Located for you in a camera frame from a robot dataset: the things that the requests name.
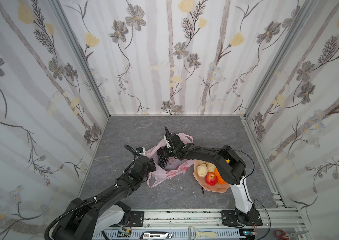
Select black grape bunch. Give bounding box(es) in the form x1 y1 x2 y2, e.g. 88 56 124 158
157 147 170 169

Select pink plastic bag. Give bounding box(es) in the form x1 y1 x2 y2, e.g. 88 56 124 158
145 137 195 188

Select beige fake bun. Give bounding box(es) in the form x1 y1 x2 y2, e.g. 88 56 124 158
196 164 208 178
206 163 216 173

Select peach plastic bowl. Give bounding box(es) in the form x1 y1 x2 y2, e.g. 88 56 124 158
193 160 229 193

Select red fake apple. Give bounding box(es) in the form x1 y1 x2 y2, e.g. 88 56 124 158
205 172 218 186

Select orange fake tangerine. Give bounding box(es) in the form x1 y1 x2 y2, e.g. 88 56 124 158
214 169 226 185

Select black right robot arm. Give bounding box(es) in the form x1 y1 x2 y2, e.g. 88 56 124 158
164 127 263 228

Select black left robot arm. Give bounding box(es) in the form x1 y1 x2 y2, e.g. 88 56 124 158
44 145 156 240

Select white utility knife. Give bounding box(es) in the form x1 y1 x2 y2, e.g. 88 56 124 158
139 231 172 240

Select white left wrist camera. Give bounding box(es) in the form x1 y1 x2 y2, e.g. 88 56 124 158
136 147 146 156

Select cream handled peeler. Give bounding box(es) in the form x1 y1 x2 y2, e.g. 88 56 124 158
188 227 217 240

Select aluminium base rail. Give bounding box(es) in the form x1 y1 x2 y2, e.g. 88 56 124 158
91 206 310 240

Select red handled scissors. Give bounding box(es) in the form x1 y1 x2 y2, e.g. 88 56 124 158
274 230 308 240

